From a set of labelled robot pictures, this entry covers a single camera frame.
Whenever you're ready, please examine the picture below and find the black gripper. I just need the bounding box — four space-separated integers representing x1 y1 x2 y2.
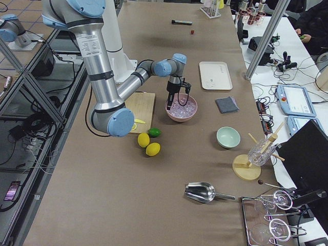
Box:
166 76 182 111

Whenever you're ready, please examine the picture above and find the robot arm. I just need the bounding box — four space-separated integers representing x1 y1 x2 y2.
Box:
42 1 191 137

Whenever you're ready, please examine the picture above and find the pink ice bowl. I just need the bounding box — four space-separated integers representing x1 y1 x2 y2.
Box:
164 93 198 122

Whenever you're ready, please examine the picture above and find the steel ice scoop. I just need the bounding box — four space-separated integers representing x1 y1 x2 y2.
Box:
184 182 236 203

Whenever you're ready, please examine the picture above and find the wooden cup stand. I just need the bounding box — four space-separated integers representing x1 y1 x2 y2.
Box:
233 122 285 180

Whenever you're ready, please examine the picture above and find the wooden cutting board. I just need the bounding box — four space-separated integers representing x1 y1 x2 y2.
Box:
125 92 155 134

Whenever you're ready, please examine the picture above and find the green lime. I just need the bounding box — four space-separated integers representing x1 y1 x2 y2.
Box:
148 128 161 138

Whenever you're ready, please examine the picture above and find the yellow plastic knife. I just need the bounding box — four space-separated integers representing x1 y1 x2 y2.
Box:
134 119 146 124

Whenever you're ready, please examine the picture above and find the cream rabbit tray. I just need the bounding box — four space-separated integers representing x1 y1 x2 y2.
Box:
199 61 233 91

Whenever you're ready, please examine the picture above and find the whole yellow lemon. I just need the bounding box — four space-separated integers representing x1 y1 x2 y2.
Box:
137 133 150 148

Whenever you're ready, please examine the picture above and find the grey folded cloth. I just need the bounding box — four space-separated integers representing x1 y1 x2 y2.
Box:
215 96 239 114

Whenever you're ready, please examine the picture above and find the mint green bowl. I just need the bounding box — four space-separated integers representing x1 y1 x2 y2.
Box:
216 127 241 149

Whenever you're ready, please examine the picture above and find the steel muddler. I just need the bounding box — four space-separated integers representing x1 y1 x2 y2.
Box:
171 19 193 26

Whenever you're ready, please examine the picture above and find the clear glass on stand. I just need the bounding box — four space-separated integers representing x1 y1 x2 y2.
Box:
248 139 275 166

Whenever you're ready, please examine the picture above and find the blue teach pendant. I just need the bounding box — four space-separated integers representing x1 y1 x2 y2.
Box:
286 115 322 136
276 85 317 117

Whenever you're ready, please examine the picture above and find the black laptop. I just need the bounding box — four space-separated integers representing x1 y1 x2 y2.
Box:
276 119 328 195

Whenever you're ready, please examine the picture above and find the seated person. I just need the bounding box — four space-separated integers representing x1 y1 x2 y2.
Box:
294 1 327 55

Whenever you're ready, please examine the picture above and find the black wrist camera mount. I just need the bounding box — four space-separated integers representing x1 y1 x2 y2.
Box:
181 82 192 94

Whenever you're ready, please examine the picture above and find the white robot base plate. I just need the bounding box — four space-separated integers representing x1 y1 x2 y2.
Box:
107 49 138 84

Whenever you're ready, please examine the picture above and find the white wire cup rack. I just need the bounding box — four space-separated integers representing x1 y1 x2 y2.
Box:
200 0 221 19

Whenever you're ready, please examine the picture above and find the aluminium frame post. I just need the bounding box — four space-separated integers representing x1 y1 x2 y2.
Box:
245 0 290 80

